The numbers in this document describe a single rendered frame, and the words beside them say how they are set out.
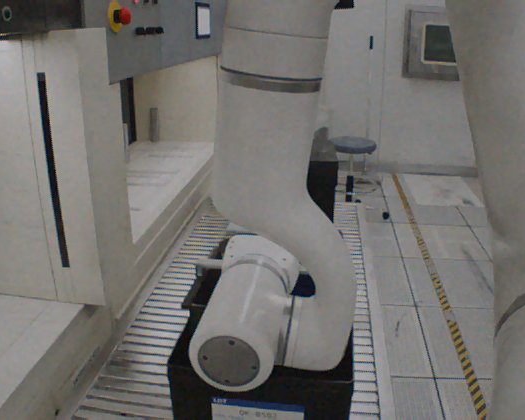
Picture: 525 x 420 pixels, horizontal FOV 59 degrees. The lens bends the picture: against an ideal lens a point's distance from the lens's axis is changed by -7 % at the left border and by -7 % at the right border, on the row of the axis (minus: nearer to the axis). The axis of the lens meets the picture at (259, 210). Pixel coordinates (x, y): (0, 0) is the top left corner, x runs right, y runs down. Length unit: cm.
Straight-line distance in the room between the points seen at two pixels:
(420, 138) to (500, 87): 472
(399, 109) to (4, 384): 453
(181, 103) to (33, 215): 146
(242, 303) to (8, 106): 64
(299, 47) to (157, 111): 200
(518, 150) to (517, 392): 18
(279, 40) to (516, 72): 18
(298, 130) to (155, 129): 199
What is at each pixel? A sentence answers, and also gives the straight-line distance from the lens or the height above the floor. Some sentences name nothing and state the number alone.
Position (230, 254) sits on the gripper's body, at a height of 111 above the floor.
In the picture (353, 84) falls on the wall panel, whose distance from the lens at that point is 492.
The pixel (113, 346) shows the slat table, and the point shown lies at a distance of 111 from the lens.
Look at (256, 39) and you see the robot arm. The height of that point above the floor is 138.
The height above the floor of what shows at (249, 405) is 87.
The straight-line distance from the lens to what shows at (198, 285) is 78.
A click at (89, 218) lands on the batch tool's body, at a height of 106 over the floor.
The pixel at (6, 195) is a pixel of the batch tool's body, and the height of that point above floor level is 110.
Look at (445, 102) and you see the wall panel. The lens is 507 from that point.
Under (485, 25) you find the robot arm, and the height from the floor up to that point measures 140.
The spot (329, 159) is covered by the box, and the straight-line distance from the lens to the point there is 150.
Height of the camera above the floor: 139
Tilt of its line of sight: 21 degrees down
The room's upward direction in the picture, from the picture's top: straight up
